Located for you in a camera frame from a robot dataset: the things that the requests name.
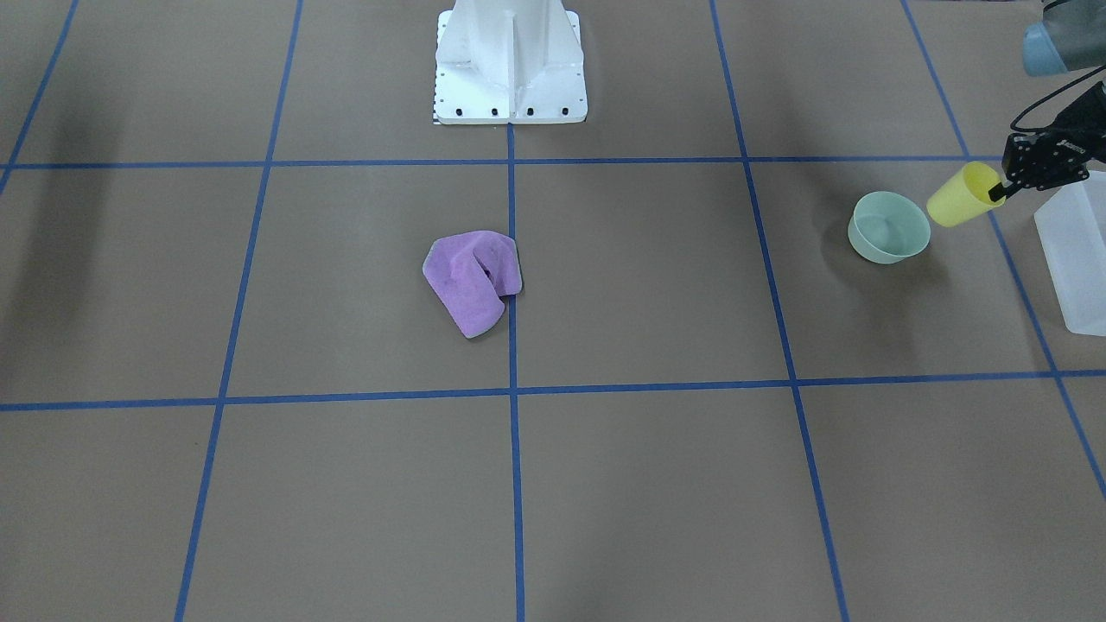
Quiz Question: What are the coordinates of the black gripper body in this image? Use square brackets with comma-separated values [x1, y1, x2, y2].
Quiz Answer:
[1001, 82, 1105, 193]

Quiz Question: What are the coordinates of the yellow plastic cup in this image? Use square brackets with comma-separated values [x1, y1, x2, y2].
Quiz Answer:
[925, 162, 1004, 228]

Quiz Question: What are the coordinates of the mint green bowl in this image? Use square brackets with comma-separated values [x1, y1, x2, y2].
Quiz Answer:
[847, 191, 931, 265]

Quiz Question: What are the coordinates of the purple cloth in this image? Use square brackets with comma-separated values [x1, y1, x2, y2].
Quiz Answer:
[422, 230, 523, 339]

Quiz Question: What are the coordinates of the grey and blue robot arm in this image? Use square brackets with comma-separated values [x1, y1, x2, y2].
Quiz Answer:
[987, 1, 1105, 203]

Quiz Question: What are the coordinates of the translucent white storage box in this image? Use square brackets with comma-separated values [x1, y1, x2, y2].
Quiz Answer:
[1033, 172, 1105, 336]

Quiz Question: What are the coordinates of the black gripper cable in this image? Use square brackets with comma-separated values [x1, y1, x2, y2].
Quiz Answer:
[1009, 68, 1106, 135]

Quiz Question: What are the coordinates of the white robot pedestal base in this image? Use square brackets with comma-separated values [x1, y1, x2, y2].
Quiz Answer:
[432, 1, 588, 125]

